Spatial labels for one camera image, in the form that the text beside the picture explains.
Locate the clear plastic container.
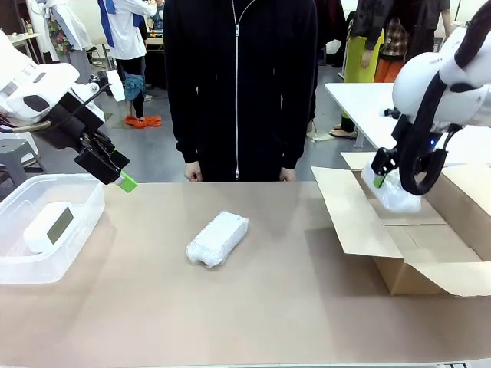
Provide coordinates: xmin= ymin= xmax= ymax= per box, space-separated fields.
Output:
xmin=0 ymin=173 xmax=106 ymax=285

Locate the grey plastic stool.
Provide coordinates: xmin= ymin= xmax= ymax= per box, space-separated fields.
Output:
xmin=0 ymin=138 xmax=45 ymax=186

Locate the background person plaid shirt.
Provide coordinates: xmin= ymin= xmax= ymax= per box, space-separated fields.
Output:
xmin=374 ymin=0 xmax=453 ymax=84

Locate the white unwrapped digital clock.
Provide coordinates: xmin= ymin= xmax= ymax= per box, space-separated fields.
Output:
xmin=23 ymin=202 xmax=75 ymax=254

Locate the white side table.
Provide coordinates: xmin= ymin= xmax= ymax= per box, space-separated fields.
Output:
xmin=325 ymin=81 xmax=491 ymax=169

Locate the background wooden desk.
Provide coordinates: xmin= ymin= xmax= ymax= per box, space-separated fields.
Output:
xmin=6 ymin=32 xmax=44 ymax=65

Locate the bubble-wrapped white clock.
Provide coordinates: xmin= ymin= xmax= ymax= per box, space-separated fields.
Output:
xmin=186 ymin=210 xmax=249 ymax=269

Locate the background person yellow apron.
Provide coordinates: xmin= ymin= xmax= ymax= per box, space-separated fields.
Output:
xmin=330 ymin=0 xmax=387 ymax=141

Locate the person right hand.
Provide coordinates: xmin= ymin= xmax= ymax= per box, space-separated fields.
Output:
xmin=183 ymin=161 xmax=203 ymax=183

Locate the person left forearm black sleeve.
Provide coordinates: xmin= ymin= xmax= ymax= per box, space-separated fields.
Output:
xmin=282 ymin=91 xmax=318 ymax=172

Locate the hanging white coat floral apron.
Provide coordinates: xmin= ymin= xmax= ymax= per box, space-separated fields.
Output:
xmin=29 ymin=0 xmax=95 ymax=77

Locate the open cardboard box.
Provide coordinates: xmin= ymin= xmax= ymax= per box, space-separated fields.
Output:
xmin=309 ymin=151 xmax=491 ymax=298

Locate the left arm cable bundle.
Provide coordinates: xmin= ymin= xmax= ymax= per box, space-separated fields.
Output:
xmin=0 ymin=120 xmax=53 ymax=135

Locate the person torso black zip hoodie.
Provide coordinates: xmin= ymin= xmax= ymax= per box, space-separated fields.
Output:
xmin=163 ymin=0 xmax=318 ymax=183

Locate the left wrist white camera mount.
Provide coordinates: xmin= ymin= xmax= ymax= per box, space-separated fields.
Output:
xmin=71 ymin=70 xmax=126 ymax=103

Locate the person right forearm black sleeve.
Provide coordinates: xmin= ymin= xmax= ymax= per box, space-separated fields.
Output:
xmin=168 ymin=87 xmax=203 ymax=166

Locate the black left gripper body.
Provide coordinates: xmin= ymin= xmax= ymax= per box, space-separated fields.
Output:
xmin=38 ymin=91 xmax=105 ymax=150

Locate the right arm black cable bundle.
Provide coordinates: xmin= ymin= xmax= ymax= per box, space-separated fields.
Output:
xmin=398 ymin=0 xmax=491 ymax=197

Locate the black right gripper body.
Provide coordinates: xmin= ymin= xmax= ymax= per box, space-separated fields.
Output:
xmin=393 ymin=114 xmax=448 ymax=164

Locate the bubble-wrapped clock with dark face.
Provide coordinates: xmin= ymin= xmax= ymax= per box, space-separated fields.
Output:
xmin=361 ymin=160 xmax=422 ymax=214

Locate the background person white coat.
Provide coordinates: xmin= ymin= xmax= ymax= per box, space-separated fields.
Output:
xmin=97 ymin=0 xmax=164 ymax=120

